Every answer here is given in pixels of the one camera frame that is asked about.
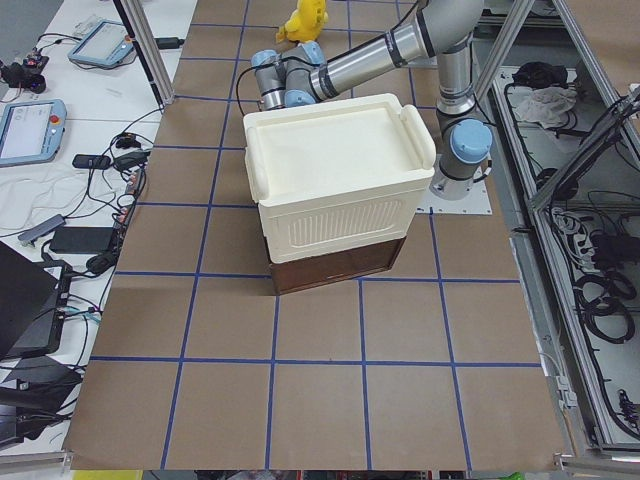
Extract upper blue teach pendant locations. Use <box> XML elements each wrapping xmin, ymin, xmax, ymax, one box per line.
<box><xmin>67</xmin><ymin>20</ymin><xmax>135</xmax><ymax>70</ymax></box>

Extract aluminium frame post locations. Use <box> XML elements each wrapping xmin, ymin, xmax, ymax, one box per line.
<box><xmin>113</xmin><ymin>0</ymin><xmax>175</xmax><ymax>109</ymax></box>

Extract yellow plush toy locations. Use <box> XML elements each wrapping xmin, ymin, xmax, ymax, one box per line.
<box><xmin>275</xmin><ymin>0</ymin><xmax>329</xmax><ymax>43</ymax></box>

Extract black laptop computer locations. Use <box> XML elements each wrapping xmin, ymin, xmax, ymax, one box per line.
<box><xmin>1</xmin><ymin>244</ymin><xmax>71</xmax><ymax>360</ymax></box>

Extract cream plastic drawer cabinet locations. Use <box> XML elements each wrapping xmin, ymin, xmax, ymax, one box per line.
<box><xmin>243</xmin><ymin>94</ymin><xmax>436</xmax><ymax>263</ymax></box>

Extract lower blue teach pendant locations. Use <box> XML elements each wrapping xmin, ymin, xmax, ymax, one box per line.
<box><xmin>1</xmin><ymin>99</ymin><xmax>67</xmax><ymax>167</ymax></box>

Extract dark brown wooden drawer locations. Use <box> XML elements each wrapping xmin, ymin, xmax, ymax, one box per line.
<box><xmin>267</xmin><ymin>237</ymin><xmax>406</xmax><ymax>295</ymax></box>

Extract white crumpled cloth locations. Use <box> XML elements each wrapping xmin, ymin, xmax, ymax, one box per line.
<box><xmin>515</xmin><ymin>86</ymin><xmax>578</xmax><ymax>128</ymax></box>

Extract black power adapter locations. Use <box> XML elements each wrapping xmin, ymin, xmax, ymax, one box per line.
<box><xmin>49</xmin><ymin>226</ymin><xmax>113</xmax><ymax>254</ymax></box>

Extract blue teach pendant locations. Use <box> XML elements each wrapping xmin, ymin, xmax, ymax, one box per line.
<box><xmin>67</xmin><ymin>20</ymin><xmax>135</xmax><ymax>70</ymax></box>
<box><xmin>1</xmin><ymin>99</ymin><xmax>67</xmax><ymax>167</ymax></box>

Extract black coiled cables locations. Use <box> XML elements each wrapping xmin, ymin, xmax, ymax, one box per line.
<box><xmin>572</xmin><ymin>272</ymin><xmax>639</xmax><ymax>346</ymax></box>

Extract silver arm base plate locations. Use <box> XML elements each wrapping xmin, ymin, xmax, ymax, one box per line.
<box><xmin>416</xmin><ymin>181</ymin><xmax>493</xmax><ymax>215</ymax></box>

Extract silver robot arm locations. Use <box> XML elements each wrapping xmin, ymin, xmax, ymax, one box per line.
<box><xmin>251</xmin><ymin>1</ymin><xmax>493</xmax><ymax>200</ymax></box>

